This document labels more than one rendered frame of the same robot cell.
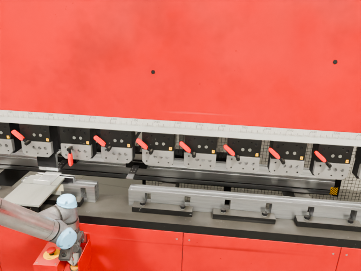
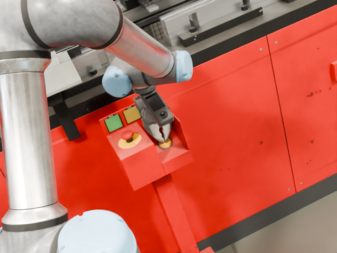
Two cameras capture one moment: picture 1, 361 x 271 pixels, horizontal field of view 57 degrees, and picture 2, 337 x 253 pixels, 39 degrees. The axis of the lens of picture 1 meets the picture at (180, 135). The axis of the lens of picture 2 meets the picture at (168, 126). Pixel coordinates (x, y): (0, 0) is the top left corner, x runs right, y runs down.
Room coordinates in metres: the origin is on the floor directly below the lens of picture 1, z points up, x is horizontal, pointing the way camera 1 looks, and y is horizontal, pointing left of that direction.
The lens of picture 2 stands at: (0.02, 0.74, 1.51)
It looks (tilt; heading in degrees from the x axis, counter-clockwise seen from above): 32 degrees down; 345
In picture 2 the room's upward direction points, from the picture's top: 19 degrees counter-clockwise
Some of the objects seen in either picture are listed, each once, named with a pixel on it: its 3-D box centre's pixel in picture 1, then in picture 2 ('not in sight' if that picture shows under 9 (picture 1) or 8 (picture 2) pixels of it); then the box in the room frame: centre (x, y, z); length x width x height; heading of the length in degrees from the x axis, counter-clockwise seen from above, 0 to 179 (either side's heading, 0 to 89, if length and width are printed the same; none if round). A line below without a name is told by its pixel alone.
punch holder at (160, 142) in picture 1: (159, 146); not in sight; (1.48, 0.10, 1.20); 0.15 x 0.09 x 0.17; 85
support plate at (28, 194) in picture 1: (34, 189); (45, 77); (1.38, 0.69, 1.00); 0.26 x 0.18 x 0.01; 175
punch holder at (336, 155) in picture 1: (330, 158); not in sight; (1.41, -0.70, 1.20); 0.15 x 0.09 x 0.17; 85
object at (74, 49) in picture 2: (55, 177); (51, 60); (1.53, 0.64, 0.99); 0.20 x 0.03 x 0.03; 85
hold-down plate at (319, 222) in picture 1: (327, 223); not in sight; (1.35, -0.72, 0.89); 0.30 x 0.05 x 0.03; 85
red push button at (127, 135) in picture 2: (51, 251); (128, 137); (1.20, 0.56, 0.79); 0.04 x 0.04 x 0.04
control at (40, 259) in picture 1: (63, 258); (146, 140); (1.20, 0.51, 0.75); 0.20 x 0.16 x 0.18; 87
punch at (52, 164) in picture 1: (47, 161); not in sight; (1.53, 0.67, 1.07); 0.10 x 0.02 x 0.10; 85
